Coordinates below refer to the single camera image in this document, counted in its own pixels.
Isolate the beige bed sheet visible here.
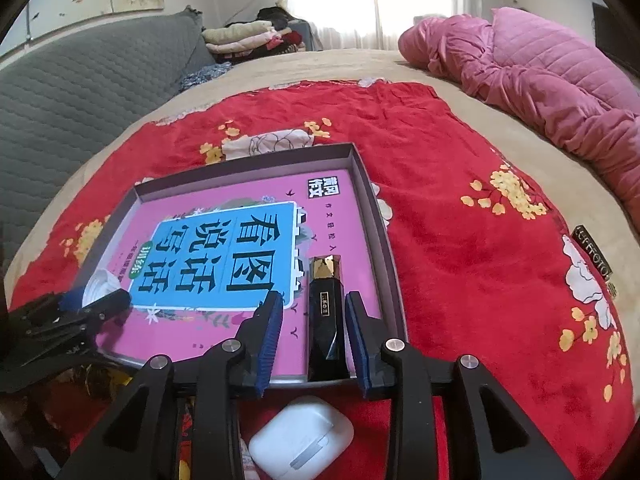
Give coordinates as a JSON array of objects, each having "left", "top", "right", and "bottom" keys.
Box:
[{"left": 0, "top": 47, "right": 640, "bottom": 361}]

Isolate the black lipstick with gold cap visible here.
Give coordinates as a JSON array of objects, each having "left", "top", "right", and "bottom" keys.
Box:
[{"left": 306, "top": 255, "right": 348, "bottom": 383}]

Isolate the grey cardboard box tray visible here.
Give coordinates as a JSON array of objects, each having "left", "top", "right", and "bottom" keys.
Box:
[{"left": 75, "top": 142, "right": 408, "bottom": 386}]

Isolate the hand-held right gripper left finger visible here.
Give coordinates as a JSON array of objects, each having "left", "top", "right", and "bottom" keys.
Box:
[{"left": 55, "top": 290, "right": 286, "bottom": 480}]

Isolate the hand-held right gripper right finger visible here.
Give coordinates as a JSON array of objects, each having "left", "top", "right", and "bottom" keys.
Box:
[{"left": 344, "top": 291, "right": 576, "bottom": 480}]

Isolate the pile of folded clothes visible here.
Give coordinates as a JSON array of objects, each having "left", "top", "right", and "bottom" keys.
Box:
[{"left": 201, "top": 6, "right": 313, "bottom": 61}]

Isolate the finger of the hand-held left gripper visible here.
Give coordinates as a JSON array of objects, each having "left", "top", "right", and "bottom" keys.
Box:
[
  {"left": 0, "top": 287, "right": 133, "bottom": 363},
  {"left": 9, "top": 287, "right": 86, "bottom": 333}
]

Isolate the grey quilted sofa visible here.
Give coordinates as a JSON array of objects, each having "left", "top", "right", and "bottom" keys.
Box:
[{"left": 0, "top": 7, "right": 218, "bottom": 271}]

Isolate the white window curtain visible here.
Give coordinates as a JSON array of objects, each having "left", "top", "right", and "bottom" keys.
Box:
[{"left": 285, "top": 0, "right": 496, "bottom": 53}]

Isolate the white earbuds case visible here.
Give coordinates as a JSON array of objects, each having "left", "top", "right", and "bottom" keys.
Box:
[{"left": 248, "top": 395, "right": 355, "bottom": 480}]

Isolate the pink quilted duvet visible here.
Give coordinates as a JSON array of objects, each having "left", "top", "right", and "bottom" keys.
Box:
[{"left": 398, "top": 6, "right": 640, "bottom": 221}]

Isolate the pink and blue book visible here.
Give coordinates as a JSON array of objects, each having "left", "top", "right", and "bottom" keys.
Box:
[{"left": 95, "top": 162, "right": 386, "bottom": 378}]

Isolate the white ribbed bottle cap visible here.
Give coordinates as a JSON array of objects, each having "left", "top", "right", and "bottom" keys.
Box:
[{"left": 82, "top": 269, "right": 126, "bottom": 306}]

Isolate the black wall television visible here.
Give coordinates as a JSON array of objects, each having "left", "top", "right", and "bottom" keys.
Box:
[{"left": 592, "top": 2, "right": 631, "bottom": 61}]

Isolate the red floral blanket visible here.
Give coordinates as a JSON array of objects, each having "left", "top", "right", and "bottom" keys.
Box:
[{"left": 10, "top": 80, "right": 633, "bottom": 480}]

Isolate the blue patterned cloth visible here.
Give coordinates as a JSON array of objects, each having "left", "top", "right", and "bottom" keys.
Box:
[{"left": 179, "top": 61, "right": 236, "bottom": 93}]

